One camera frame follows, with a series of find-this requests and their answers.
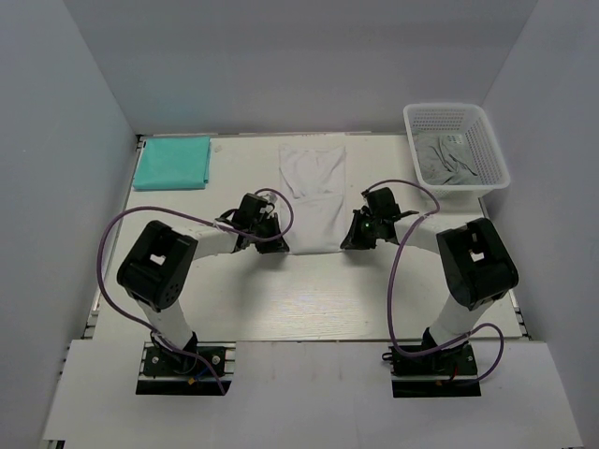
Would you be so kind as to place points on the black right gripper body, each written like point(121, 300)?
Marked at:
point(367, 224)

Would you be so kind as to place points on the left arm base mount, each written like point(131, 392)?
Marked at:
point(158, 375)

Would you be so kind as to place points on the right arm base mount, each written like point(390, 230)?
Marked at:
point(448, 374)

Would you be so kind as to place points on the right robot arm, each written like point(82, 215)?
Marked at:
point(478, 268)

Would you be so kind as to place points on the white t shirt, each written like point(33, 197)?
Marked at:
point(314, 182)

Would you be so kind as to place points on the folded teal t shirt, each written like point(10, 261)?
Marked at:
point(172, 164)

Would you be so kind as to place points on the grey t shirt in basket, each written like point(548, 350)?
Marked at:
point(445, 159)

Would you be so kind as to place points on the white plastic laundry basket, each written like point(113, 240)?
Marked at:
point(470, 121)

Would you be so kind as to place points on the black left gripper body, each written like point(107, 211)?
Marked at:
point(269, 226)

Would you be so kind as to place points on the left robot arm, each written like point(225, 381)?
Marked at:
point(155, 270)

